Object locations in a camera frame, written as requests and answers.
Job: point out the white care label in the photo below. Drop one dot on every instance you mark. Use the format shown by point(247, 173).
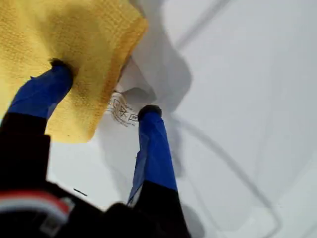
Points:
point(121, 111)

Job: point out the yellow square towel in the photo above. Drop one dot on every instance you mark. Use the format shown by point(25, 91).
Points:
point(74, 32)

